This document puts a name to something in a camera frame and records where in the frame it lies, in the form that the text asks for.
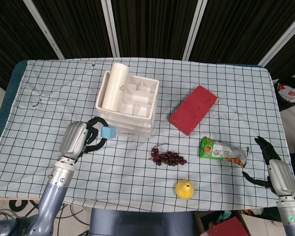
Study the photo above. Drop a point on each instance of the white partition post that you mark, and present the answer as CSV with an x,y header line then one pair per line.
x,y
282,38
110,27
194,29
44,28

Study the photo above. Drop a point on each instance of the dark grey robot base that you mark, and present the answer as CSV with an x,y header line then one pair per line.
x,y
142,222

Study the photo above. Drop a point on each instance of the dark red grape bunch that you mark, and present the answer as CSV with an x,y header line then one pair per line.
x,y
168,158

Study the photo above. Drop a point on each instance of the cream cylindrical bottle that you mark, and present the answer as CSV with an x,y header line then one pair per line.
x,y
114,91

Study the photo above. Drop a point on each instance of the yellow pear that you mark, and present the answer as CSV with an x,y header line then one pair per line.
x,y
184,189

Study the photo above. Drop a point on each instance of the black and silver right hand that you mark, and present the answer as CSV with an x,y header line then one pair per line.
x,y
281,175

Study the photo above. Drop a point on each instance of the white black checkered tablecloth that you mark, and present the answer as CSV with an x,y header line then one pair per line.
x,y
137,179

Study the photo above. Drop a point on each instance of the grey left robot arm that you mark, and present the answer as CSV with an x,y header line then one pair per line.
x,y
55,189

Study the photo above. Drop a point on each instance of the clear drawer with blue label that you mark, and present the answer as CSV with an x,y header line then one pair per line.
x,y
135,126

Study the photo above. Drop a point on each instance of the red brick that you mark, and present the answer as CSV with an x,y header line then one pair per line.
x,y
193,109

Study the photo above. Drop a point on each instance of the light blue block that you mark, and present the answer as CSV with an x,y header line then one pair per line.
x,y
109,132

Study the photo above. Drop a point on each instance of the white storage box frame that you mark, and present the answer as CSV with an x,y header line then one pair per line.
x,y
153,98

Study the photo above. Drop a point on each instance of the black bag with red print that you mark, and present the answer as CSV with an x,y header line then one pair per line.
x,y
291,94

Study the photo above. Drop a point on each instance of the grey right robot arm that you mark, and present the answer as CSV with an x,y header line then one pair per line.
x,y
291,216

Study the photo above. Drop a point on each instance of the black and silver left hand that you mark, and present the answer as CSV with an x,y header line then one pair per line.
x,y
72,138

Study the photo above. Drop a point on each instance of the green snack bag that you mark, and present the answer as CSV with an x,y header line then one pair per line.
x,y
216,152

